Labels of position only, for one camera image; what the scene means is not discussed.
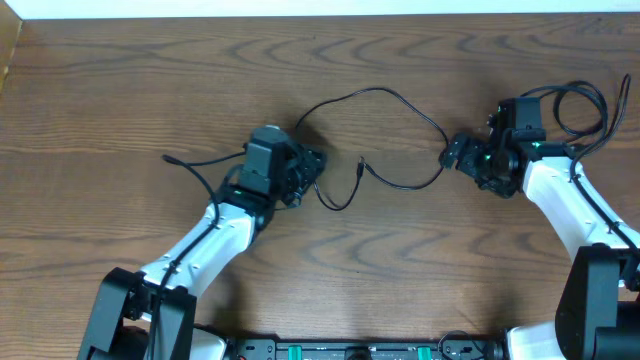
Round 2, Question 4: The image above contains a black USB cable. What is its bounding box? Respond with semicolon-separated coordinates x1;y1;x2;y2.
519;73;632;166
293;87;451;212

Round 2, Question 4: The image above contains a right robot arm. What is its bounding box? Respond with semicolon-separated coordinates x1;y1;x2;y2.
440;97;639;360

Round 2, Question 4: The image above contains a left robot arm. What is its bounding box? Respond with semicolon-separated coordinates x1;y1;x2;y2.
78;126;327;359

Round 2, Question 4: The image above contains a right camera black cable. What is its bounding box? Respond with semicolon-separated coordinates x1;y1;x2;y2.
569;164;640;251

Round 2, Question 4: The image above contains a camera black cable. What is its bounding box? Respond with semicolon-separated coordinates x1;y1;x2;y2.
144;147;249;360
569;164;640;251

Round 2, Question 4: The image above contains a left camera black cable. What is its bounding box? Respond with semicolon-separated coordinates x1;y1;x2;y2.
144;147;249;360

